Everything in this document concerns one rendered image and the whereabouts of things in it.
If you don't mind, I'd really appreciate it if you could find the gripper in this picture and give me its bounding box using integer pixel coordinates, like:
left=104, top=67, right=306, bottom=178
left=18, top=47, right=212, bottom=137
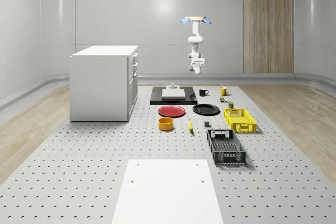
left=191, top=56, right=206, bottom=67

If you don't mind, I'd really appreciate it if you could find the yellow bowl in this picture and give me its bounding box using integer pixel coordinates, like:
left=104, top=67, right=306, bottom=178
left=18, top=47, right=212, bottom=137
left=158, top=117, right=175, bottom=132

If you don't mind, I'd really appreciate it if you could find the black plate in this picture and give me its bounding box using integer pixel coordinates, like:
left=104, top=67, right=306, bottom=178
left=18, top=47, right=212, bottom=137
left=192, top=103, right=221, bottom=116

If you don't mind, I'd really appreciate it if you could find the black stove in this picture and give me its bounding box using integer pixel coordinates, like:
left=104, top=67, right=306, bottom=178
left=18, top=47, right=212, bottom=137
left=150, top=82, right=198, bottom=105

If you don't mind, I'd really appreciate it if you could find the red plate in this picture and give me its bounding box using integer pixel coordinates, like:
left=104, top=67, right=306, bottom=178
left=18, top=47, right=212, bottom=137
left=157, top=105, right=186, bottom=118

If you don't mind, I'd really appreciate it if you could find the yellow basket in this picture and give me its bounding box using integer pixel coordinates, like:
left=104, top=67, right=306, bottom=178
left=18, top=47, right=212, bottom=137
left=223, top=108, right=258, bottom=133

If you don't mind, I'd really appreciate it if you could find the dark grey basket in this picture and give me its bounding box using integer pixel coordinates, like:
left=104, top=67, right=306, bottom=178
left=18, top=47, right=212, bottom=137
left=206, top=129, right=248, bottom=166

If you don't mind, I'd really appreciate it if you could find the white cabinet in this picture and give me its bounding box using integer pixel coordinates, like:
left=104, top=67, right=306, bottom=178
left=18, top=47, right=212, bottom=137
left=69, top=45, right=139, bottom=123

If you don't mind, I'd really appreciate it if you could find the white board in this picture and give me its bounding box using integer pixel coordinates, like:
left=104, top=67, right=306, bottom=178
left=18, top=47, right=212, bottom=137
left=111, top=159, right=225, bottom=224

